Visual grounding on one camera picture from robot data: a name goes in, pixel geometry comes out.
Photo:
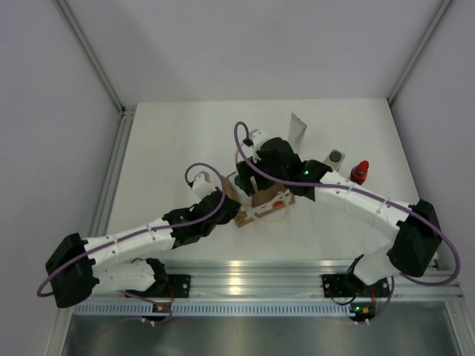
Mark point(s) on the white bottle grey cap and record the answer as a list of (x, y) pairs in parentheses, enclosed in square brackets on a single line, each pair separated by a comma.
[(235, 182)]

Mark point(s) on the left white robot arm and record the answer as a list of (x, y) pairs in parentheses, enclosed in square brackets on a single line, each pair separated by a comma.
[(124, 262)]

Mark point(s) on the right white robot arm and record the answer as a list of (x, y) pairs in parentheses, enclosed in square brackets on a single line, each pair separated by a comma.
[(410, 228)]

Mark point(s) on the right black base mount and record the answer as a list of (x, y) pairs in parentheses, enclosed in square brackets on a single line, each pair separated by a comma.
[(336, 286)]

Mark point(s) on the white slotted cable duct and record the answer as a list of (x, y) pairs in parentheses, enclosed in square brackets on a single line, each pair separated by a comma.
[(217, 309)]

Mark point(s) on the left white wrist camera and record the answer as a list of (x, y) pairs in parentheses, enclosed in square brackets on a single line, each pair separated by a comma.
[(201, 185)]

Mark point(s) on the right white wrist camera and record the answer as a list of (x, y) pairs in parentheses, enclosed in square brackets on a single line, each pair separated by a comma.
[(256, 139)]

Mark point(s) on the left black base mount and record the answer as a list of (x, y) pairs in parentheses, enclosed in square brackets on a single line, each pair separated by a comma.
[(178, 286)]

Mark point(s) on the red bottle red cap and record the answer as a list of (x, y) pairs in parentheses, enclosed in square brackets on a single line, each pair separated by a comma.
[(359, 172)]

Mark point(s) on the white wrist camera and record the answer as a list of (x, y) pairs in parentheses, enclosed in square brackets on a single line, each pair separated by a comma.
[(201, 185), (256, 139)]

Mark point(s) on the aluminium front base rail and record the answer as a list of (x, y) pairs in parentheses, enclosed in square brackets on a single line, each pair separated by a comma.
[(272, 280)]

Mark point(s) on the clear bottle grey cap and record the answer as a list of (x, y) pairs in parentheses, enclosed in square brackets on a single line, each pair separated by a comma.
[(335, 159)]

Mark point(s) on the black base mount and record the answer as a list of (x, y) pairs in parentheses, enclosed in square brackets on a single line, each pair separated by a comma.
[(178, 286), (336, 286)]

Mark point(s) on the silver tube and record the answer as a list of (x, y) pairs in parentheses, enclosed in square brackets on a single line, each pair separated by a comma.
[(297, 129)]

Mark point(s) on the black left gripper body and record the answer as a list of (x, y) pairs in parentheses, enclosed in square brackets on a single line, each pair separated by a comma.
[(228, 215)]

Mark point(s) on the aluminium frame rail left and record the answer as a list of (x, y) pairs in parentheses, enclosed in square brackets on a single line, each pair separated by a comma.
[(126, 113)]

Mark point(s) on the aluminium frame post right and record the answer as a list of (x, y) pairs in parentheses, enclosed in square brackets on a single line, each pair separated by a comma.
[(429, 32)]

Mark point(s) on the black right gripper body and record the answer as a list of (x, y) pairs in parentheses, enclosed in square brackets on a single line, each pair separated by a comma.
[(248, 173)]

